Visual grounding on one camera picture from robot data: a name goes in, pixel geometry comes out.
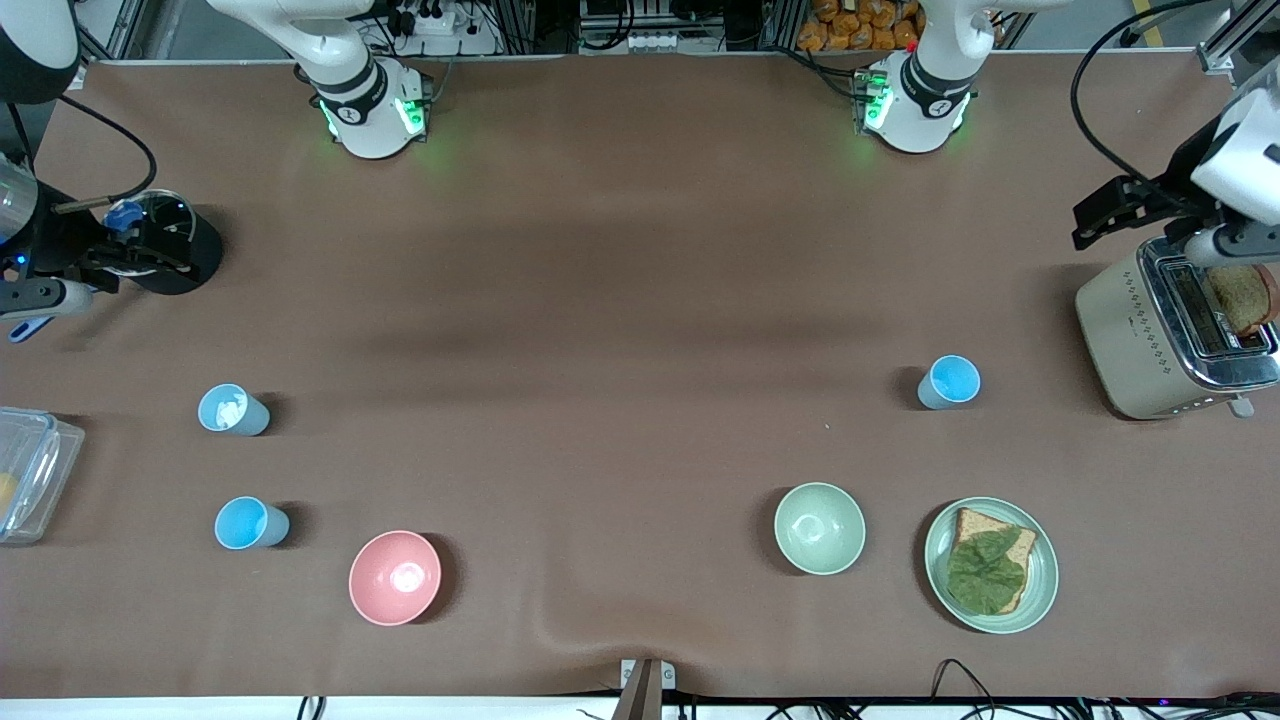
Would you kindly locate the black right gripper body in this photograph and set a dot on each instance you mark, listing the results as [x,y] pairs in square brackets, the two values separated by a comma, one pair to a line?
[62,243]

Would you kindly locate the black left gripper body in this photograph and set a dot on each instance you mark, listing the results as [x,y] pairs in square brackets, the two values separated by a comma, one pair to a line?
[1168,193]

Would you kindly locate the white paper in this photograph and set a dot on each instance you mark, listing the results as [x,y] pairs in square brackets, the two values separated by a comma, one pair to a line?
[230,407]

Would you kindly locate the blue cup holding paper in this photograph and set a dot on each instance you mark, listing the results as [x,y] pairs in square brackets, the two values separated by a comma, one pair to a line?
[255,420]

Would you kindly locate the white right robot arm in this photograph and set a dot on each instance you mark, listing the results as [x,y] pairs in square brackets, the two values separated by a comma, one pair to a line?
[362,112]

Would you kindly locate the glass lid with blue knob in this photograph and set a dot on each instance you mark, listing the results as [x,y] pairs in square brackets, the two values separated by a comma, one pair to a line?
[165,215]

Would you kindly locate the beige and chrome toaster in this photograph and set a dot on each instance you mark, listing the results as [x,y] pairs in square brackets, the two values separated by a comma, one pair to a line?
[1125,340]

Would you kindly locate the toast slice in toaster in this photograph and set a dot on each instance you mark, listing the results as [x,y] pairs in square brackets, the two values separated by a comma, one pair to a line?
[1240,300]

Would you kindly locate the clear plastic container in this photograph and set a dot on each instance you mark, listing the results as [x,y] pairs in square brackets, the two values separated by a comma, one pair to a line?
[40,470]

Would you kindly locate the yellow food piece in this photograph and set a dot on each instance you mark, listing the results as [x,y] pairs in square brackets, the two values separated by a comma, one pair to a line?
[6,490]

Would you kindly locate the bag of orange buns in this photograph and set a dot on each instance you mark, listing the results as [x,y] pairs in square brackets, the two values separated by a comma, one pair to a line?
[860,25]

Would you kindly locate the brown bread slice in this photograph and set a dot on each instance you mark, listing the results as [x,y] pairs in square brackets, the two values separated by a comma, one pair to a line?
[972,520]

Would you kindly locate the green lettuce leaf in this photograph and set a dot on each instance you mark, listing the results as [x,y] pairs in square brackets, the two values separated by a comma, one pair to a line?
[985,572]

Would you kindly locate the white power strip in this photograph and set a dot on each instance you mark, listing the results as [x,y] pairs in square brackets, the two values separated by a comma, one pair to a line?
[440,25]

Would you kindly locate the pale green plate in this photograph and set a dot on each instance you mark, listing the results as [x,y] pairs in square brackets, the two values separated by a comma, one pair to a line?
[940,592]

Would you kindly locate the pink bowl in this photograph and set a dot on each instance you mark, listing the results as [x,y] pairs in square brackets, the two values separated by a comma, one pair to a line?
[395,578]

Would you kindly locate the pale green bowl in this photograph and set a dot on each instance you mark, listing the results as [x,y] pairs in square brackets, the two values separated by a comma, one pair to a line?
[820,528]

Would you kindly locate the white terminal block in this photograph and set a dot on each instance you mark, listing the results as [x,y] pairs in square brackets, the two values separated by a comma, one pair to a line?
[630,42]

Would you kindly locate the aluminium frame profile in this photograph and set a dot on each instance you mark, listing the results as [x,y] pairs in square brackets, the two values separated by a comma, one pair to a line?
[105,30]
[1225,45]

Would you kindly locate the grey metal mount bracket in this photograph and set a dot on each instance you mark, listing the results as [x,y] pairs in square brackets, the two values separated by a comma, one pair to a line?
[669,677]

